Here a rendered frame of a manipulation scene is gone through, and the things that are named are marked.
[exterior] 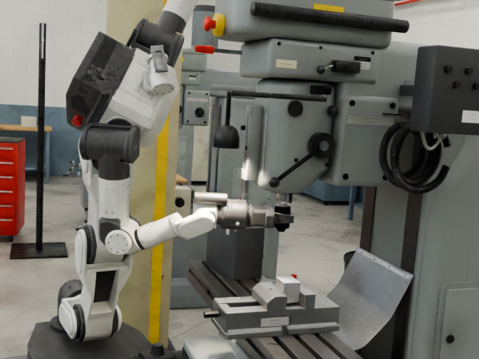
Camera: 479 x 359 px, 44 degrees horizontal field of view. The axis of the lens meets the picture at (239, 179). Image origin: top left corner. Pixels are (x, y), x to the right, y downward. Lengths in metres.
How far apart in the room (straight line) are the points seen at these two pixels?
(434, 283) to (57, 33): 9.32
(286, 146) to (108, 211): 0.55
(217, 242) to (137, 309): 1.46
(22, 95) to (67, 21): 1.47
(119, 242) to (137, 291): 1.80
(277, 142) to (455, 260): 0.65
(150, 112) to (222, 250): 0.65
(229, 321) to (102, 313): 0.78
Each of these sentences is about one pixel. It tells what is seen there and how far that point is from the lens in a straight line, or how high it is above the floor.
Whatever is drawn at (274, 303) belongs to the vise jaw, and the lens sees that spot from 1.65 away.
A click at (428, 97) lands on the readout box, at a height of 1.60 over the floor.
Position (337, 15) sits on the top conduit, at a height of 1.80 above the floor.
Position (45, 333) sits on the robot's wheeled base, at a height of 0.57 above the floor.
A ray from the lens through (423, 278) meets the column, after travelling 1.83.
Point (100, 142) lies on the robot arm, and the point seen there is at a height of 1.42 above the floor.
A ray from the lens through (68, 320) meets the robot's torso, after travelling 2.35.
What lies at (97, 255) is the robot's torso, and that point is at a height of 0.99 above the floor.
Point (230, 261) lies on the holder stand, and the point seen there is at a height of 0.99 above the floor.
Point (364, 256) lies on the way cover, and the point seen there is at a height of 1.07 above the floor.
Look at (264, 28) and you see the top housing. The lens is 1.54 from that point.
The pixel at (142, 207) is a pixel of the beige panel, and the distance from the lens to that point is 3.39.
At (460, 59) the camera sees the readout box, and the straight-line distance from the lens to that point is 1.54.
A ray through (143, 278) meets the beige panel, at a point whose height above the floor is 0.49.
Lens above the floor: 1.57
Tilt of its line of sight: 8 degrees down
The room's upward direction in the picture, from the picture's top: 4 degrees clockwise
